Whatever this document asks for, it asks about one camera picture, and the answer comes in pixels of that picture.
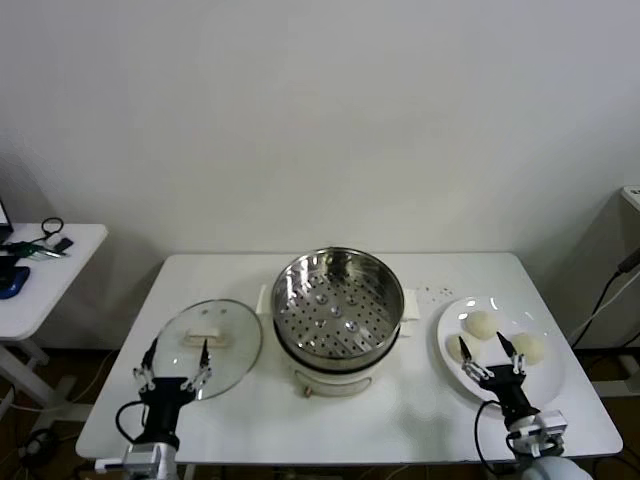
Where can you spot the white side table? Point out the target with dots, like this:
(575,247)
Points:
(60,280)

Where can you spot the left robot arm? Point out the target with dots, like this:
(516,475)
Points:
(150,457)

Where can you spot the glass pot lid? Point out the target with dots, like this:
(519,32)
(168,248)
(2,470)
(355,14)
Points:
(235,350)

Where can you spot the white steamed baozi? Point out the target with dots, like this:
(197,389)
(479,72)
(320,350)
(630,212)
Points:
(530,347)
(454,350)
(478,324)

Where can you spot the white desk frame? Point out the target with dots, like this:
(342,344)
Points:
(620,370)

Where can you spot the black floor plug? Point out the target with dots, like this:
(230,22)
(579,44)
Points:
(37,440)

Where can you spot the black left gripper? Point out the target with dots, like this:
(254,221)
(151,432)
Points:
(162,400)

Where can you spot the white round plate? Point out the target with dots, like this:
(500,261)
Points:
(542,380)

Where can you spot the stainless steel steamer basket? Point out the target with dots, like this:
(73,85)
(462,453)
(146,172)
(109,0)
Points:
(300,320)

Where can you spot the blue plastic object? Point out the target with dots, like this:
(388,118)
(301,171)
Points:
(12,282)

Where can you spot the small black device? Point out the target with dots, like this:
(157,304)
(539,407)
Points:
(63,244)

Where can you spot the white cabinet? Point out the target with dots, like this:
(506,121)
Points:
(631,200)

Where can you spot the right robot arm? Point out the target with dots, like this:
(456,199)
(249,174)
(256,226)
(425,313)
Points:
(552,467)

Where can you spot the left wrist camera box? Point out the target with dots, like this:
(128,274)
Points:
(112,466)

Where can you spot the cream electric pot base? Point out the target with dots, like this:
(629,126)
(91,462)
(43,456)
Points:
(330,382)

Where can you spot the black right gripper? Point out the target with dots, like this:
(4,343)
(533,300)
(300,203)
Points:
(507,395)

